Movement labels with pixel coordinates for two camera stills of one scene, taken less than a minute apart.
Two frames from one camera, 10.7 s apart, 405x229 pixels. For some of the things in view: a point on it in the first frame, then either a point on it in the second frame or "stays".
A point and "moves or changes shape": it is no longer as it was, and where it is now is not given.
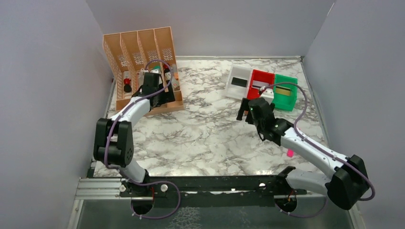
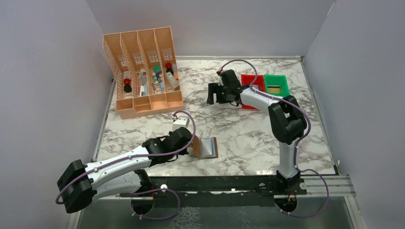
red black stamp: x=127 y=87 stays
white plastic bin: x=238 y=82 → x=229 y=105
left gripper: x=167 y=96 → x=184 y=151
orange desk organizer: x=130 y=54 stays
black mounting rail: x=208 y=187 stays
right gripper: x=245 y=106 → x=213 y=88
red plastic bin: x=262 y=77 → x=258 y=84
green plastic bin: x=286 y=102 moves or changes shape
